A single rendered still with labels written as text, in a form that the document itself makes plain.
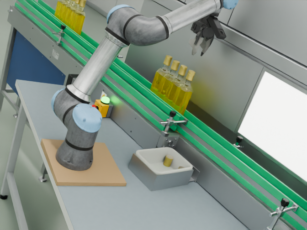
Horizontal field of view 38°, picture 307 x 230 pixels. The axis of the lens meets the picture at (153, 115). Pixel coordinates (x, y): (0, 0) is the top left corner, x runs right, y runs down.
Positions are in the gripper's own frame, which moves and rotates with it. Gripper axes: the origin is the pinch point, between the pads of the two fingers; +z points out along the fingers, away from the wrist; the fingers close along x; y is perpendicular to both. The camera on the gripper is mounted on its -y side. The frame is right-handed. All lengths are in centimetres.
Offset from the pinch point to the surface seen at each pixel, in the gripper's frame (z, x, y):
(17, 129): 77, 48, 62
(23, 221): 105, 55, 20
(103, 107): 44, 23, 27
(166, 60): 11.2, 2.0, 16.2
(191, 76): 11.2, 0.9, -1.6
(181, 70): 11.0, 1.7, 4.9
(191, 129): 31.1, 4.0, -16.2
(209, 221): 50, 19, -55
